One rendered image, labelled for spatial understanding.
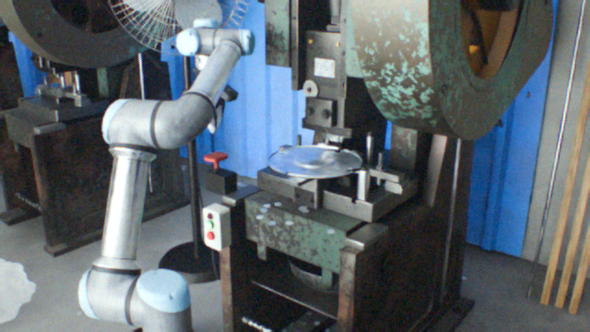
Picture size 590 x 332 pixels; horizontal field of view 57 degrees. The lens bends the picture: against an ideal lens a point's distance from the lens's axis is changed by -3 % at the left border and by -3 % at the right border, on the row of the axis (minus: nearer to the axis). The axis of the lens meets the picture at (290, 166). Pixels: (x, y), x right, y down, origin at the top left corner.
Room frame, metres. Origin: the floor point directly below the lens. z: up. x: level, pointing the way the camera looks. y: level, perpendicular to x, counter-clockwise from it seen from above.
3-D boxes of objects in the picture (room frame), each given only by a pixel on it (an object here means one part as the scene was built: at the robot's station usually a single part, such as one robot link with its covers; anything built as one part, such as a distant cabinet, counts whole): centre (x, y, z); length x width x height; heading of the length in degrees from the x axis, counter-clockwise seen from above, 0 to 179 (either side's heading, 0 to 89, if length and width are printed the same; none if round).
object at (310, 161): (1.63, -0.08, 0.78); 0.29 x 0.29 x 0.01
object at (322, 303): (1.73, -0.16, 0.31); 0.43 x 0.42 x 0.01; 51
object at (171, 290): (1.10, 0.30, 0.62); 0.13 x 0.12 x 0.14; 76
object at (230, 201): (2.00, -0.03, 0.45); 0.92 x 0.12 x 0.90; 141
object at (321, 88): (1.69, -0.13, 1.04); 0.17 x 0.15 x 0.30; 141
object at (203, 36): (1.66, 0.27, 1.14); 0.11 x 0.11 x 0.08; 76
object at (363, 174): (1.52, -0.21, 0.75); 0.03 x 0.03 x 0.10; 51
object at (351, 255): (1.67, -0.45, 0.45); 0.92 x 0.12 x 0.90; 141
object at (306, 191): (1.59, -0.05, 0.72); 0.25 x 0.14 x 0.14; 141
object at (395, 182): (1.62, -0.29, 0.76); 0.17 x 0.06 x 0.10; 51
